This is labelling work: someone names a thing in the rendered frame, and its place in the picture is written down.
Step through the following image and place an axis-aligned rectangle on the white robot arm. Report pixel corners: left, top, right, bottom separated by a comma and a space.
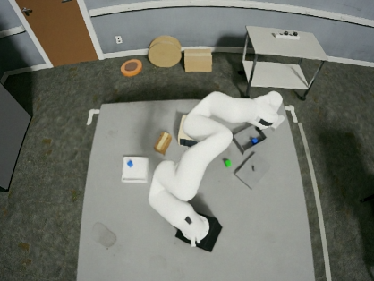
149, 91, 285, 247

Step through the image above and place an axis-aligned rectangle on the brown cardboard box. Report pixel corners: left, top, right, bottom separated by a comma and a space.
154, 132, 172, 155

